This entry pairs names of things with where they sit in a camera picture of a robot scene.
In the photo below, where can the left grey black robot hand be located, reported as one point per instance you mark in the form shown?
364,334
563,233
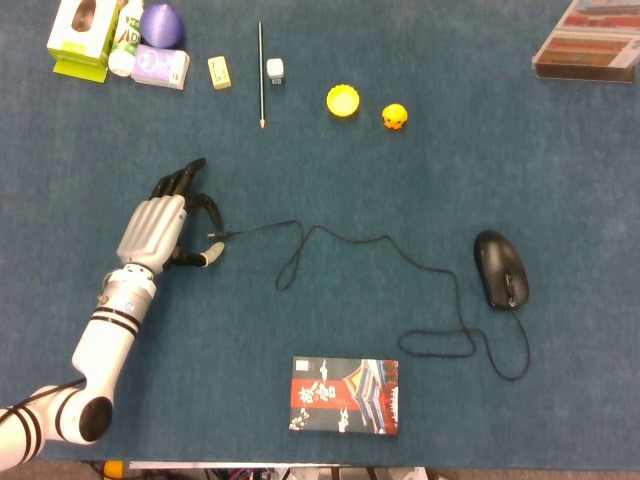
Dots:
152,230

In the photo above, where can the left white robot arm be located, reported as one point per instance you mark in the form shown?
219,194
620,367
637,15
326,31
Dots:
102,345

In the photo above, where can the green white mouse box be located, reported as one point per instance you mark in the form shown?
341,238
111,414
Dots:
75,35

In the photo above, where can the black computer mouse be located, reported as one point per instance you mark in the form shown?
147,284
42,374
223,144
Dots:
500,270

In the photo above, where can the white tissue pack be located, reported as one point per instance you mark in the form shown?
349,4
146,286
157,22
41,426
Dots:
160,67

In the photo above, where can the cream rectangular eraser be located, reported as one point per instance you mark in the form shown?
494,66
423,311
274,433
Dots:
220,72

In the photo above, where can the dark pencil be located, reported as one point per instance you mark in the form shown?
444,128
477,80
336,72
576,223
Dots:
261,75

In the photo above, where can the white bottle green label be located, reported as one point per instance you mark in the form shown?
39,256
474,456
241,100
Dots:
125,42

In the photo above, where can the matte egg-shaped ball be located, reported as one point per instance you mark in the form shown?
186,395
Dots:
162,26

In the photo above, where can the yellow bottle cap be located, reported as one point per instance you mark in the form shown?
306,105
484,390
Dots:
343,101

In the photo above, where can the palace picture booklet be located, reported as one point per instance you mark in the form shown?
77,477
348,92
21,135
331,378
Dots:
345,395

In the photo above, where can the teal table cloth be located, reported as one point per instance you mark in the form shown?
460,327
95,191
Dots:
400,175

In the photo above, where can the yellow duck toy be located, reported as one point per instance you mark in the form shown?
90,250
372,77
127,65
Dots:
395,117

